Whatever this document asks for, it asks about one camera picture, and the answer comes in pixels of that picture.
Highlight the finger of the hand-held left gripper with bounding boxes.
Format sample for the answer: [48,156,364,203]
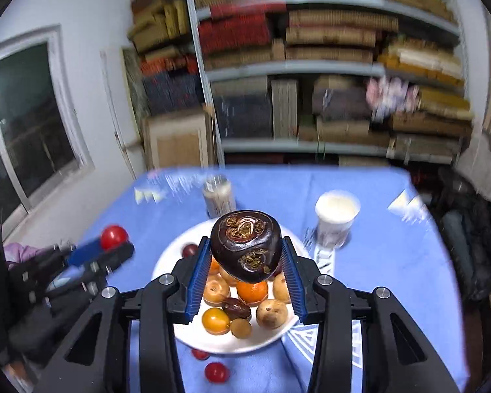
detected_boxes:
[82,241,135,292]
[63,238,105,268]

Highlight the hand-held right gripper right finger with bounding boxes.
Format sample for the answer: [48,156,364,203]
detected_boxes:
[282,235,461,393]

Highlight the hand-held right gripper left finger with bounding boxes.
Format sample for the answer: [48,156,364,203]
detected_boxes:
[37,235,213,393]

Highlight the white round plate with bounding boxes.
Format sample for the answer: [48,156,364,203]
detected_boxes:
[152,217,312,355]

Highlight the yellow orange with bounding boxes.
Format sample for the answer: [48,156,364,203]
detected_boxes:
[201,307,231,335]

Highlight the orange mandarin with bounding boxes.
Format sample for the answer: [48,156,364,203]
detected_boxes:
[236,279,269,305]

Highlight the large dark brown passion fruit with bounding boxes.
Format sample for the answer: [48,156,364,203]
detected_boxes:
[210,210,283,284]

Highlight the small tan loquat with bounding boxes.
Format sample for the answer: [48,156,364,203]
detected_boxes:
[230,318,253,340]

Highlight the pink cloth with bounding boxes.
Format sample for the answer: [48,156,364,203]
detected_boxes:
[3,242,39,271]

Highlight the blue printed tablecloth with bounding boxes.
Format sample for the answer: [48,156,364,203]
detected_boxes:
[37,166,471,393]

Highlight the white paper cup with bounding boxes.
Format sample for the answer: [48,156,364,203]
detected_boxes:
[314,190,361,248]

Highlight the silver drink can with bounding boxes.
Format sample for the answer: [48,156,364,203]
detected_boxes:
[202,175,237,217]

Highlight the framed cardboard panel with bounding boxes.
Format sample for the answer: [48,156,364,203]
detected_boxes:
[143,108,217,170]

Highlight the white framed window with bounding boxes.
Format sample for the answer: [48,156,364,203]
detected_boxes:
[0,25,96,217]

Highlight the white leaning board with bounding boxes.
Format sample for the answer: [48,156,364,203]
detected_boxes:
[100,49,142,168]

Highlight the stack of dark blue boxes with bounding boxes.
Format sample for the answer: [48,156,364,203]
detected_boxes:
[141,69,205,117]

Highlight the green grey leaning panel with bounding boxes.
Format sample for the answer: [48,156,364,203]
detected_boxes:
[122,47,152,121]

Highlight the upright grey woven box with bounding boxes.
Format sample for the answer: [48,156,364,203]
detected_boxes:
[271,79,299,138]

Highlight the stack of dark grey boxes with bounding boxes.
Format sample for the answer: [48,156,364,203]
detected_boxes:
[210,76,273,140]

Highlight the black jacket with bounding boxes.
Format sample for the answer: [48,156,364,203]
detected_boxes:
[436,168,491,304]

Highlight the stack of dark wooden boxes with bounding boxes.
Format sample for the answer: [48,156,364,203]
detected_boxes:
[297,74,373,142]

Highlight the stack of orange red boxes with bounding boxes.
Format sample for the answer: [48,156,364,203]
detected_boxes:
[139,55,199,76]

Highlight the stack of brown woven boxes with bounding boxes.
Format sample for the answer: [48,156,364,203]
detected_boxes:
[387,110,471,164]

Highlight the pink crumpled plastic bag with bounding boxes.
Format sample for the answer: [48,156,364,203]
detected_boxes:
[366,76,420,121]

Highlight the grey metal shelving rack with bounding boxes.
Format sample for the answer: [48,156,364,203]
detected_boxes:
[183,0,475,166]

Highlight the pile of olive woven boxes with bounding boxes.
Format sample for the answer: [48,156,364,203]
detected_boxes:
[129,0,191,54]

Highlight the stack of tan woven boxes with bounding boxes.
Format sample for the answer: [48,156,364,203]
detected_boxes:
[192,0,399,70]

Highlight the stack of red patterned boxes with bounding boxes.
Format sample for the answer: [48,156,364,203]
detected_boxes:
[197,3,287,56]

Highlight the stack of yellow wooden boxes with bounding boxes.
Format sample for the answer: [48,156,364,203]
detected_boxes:
[360,0,473,119]

